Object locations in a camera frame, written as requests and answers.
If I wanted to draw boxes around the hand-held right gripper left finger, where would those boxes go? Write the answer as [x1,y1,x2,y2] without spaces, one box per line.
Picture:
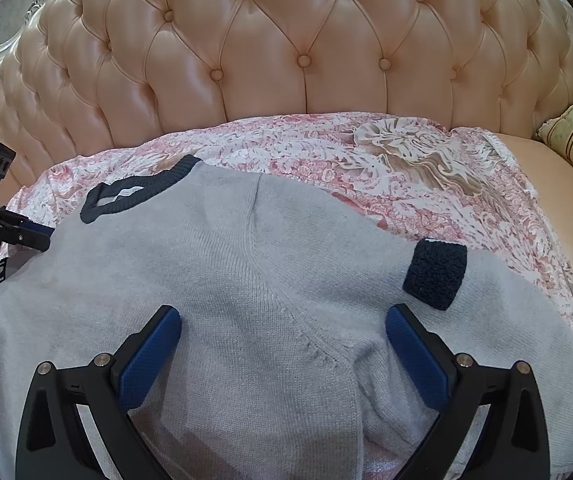
[15,304,183,480]

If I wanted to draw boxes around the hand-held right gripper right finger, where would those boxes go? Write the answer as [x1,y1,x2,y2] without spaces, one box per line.
[385,303,552,480]

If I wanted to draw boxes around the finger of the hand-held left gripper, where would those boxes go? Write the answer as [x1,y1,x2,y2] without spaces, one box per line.
[0,205,56,252]

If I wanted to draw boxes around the grey sweater with navy trim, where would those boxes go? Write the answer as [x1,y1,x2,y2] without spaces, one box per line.
[0,155,573,480]

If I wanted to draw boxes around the pink floral blanket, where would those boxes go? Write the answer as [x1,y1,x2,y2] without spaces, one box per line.
[0,110,573,461]

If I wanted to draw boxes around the beige tufted leather sofa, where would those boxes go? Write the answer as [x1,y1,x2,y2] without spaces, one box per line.
[0,0,573,281]

